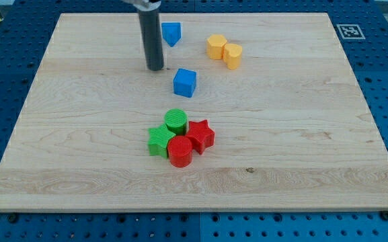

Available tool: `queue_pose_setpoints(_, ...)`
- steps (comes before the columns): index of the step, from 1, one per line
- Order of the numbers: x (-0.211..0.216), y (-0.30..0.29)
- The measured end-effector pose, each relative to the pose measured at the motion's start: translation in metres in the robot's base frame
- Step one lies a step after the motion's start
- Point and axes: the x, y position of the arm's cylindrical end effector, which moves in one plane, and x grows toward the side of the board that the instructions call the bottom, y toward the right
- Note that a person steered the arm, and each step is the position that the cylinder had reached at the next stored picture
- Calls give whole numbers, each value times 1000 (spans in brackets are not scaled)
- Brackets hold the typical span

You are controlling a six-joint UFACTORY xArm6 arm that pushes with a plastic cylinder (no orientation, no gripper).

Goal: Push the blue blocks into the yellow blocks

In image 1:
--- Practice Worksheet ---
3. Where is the green cylinder block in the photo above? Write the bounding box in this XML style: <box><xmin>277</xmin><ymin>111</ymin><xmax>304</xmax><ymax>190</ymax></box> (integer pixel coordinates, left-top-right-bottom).
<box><xmin>164</xmin><ymin>108</ymin><xmax>188</xmax><ymax>135</ymax></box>

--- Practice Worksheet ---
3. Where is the blue triangular block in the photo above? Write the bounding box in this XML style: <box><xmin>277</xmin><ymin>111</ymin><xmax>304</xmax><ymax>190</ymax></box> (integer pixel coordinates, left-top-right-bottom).
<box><xmin>161</xmin><ymin>22</ymin><xmax>182</xmax><ymax>47</ymax></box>

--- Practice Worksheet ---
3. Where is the wooden board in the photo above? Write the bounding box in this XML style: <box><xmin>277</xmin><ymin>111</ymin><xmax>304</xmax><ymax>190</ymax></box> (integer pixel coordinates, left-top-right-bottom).
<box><xmin>0</xmin><ymin>13</ymin><xmax>388</xmax><ymax>213</ymax></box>

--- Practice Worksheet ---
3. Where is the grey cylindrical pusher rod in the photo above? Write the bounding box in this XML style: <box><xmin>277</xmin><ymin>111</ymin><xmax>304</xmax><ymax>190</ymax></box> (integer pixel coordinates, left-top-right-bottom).
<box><xmin>137</xmin><ymin>9</ymin><xmax>164</xmax><ymax>71</ymax></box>

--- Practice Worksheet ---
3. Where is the yellow heart block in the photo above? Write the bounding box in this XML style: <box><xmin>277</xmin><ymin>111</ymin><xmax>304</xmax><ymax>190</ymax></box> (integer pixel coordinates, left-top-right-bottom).
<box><xmin>223</xmin><ymin>43</ymin><xmax>243</xmax><ymax>70</ymax></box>

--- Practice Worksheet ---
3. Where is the yellow hexagon block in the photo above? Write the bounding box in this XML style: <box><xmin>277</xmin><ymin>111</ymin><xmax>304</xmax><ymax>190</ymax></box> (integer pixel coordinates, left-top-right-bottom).
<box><xmin>206</xmin><ymin>34</ymin><xmax>227</xmax><ymax>60</ymax></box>

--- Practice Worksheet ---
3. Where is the blue cube block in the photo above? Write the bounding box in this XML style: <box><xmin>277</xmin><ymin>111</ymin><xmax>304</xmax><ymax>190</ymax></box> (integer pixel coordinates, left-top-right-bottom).
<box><xmin>173</xmin><ymin>69</ymin><xmax>197</xmax><ymax>97</ymax></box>

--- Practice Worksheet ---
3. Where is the white fiducial marker tag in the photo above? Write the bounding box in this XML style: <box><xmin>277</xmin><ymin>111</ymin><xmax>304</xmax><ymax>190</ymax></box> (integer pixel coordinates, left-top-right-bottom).
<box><xmin>336</xmin><ymin>24</ymin><xmax>365</xmax><ymax>40</ymax></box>

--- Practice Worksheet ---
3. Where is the red star block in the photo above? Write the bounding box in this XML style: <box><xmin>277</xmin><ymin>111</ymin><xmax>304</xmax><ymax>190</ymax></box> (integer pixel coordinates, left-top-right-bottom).
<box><xmin>186</xmin><ymin>120</ymin><xmax>215</xmax><ymax>155</ymax></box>

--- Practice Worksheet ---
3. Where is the green star block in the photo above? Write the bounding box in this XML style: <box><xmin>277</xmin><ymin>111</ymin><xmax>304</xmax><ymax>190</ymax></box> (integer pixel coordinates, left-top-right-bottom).
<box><xmin>147</xmin><ymin>124</ymin><xmax>176</xmax><ymax>159</ymax></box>

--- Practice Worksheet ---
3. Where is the red cylinder block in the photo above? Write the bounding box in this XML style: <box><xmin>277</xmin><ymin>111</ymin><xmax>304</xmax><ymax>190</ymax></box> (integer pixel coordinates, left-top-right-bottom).
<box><xmin>167</xmin><ymin>136</ymin><xmax>193</xmax><ymax>168</ymax></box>

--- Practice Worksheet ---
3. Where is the silver robot end mount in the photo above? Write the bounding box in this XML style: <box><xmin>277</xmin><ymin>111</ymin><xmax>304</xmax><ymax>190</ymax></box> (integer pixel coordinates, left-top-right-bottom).
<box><xmin>122</xmin><ymin>0</ymin><xmax>161</xmax><ymax>9</ymax></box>

